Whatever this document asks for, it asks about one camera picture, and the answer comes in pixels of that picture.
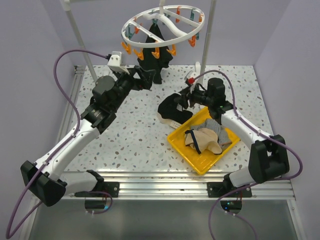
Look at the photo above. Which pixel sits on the yellow plastic tray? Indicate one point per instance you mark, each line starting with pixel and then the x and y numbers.
pixel 202 163

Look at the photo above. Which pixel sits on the aluminium rail frame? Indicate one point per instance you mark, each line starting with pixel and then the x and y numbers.
pixel 135 152

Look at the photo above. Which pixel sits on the left white rack pole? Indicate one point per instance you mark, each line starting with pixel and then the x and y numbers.
pixel 66 5

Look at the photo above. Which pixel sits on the beige underwear navy trim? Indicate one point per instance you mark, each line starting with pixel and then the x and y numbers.
pixel 201 140

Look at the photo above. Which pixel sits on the white round clip hanger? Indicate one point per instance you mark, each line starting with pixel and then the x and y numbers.
pixel 162 26

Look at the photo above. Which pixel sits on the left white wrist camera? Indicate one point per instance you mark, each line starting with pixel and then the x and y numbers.
pixel 116 64

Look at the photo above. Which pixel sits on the right white rack pole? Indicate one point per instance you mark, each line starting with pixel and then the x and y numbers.
pixel 208 35

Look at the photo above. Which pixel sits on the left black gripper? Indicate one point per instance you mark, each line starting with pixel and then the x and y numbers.
pixel 145 79

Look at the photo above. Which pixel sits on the plain black underwear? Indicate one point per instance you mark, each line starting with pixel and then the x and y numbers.
pixel 168 112

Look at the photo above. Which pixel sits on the grey striped underwear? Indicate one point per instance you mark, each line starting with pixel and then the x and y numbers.
pixel 211 124

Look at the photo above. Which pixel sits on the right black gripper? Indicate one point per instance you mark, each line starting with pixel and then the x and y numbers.
pixel 189 95

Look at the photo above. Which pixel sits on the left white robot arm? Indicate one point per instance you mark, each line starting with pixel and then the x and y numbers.
pixel 44 178

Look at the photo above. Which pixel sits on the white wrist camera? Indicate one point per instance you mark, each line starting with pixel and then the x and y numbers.
pixel 190 78
pixel 116 64

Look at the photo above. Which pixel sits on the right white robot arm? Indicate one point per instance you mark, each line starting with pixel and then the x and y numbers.
pixel 268 157

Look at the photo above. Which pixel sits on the white rack pole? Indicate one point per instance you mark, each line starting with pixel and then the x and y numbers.
pixel 208 35
pixel 66 5

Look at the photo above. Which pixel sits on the black pinstriped underwear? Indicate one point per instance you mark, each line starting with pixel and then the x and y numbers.
pixel 150 62

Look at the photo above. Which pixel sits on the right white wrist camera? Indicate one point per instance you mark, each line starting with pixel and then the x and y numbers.
pixel 190 78

